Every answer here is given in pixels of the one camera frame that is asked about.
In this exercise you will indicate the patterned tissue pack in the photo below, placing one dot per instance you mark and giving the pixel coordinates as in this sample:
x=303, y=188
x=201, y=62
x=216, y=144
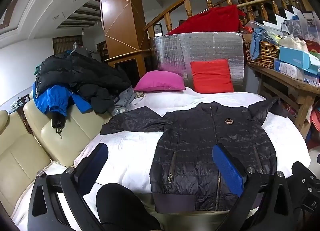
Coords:
x=290, y=70

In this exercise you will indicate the person's leg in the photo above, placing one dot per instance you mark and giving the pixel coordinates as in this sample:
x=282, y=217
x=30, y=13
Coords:
x=120, y=208

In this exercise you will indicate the red pillow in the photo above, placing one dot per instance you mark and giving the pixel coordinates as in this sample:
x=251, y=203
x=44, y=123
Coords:
x=211, y=76

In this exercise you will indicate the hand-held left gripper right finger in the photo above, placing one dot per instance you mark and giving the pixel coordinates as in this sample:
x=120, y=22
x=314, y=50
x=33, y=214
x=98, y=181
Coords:
x=228, y=171

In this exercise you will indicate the red cloth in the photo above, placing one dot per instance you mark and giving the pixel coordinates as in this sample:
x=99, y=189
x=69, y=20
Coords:
x=212, y=21

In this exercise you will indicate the coral red bag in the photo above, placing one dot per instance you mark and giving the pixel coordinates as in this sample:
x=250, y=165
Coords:
x=315, y=121

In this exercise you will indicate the printed plastic bag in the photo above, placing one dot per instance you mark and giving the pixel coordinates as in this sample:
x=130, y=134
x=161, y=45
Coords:
x=307, y=23

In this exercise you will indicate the picture frame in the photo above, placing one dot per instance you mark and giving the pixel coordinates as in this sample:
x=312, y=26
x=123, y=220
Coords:
x=157, y=30

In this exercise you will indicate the light blue cardboard box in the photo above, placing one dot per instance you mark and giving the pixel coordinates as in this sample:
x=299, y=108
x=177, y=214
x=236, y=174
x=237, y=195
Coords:
x=295, y=58

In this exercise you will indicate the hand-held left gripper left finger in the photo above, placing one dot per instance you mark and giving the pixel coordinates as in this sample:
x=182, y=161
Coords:
x=95, y=166

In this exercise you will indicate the pink pillow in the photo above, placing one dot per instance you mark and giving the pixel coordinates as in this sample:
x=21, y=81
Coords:
x=160, y=81

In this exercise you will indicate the red printed packet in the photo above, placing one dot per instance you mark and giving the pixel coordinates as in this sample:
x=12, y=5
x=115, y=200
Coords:
x=313, y=46

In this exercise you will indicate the cream leather sofa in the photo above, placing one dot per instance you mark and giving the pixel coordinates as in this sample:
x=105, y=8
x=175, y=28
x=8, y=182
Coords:
x=20, y=151

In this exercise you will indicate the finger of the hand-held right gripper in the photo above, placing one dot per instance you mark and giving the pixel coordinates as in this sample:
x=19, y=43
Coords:
x=302, y=173

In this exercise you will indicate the grey garment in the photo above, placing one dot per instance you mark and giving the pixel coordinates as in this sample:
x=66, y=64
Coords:
x=125, y=101

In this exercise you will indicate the wicker basket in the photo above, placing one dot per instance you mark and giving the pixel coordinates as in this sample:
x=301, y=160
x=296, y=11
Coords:
x=265, y=56

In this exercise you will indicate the wooden table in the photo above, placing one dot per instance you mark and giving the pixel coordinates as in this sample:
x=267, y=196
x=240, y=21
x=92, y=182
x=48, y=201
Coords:
x=287, y=78

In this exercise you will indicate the white blanket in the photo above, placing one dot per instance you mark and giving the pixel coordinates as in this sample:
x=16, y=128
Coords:
x=130, y=156

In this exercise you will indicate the pile of black coats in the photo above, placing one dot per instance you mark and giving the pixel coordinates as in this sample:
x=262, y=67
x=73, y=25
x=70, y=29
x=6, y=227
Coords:
x=75, y=76

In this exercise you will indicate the cream fabric bundle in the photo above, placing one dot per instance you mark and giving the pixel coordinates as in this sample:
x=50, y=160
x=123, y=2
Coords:
x=292, y=42

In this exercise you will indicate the wooden pillar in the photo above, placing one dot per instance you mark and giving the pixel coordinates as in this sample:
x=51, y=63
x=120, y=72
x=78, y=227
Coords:
x=117, y=16

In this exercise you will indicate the silver foil panel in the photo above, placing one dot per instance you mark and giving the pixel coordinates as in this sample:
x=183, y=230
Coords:
x=175, y=51

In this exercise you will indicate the clear plastic bag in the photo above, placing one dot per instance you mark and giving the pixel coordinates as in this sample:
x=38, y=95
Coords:
x=291, y=27

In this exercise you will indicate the blue cloth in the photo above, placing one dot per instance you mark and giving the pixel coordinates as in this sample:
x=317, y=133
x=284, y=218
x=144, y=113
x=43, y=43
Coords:
x=257, y=41

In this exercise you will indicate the black puffer jacket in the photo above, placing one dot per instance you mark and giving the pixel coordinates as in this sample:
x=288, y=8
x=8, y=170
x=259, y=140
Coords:
x=200, y=146

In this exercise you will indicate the blue jacket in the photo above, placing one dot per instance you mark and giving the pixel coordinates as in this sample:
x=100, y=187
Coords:
x=55, y=98

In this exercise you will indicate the wooden stair railing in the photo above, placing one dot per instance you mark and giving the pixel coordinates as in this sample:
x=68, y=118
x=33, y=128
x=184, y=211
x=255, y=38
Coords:
x=188, y=8

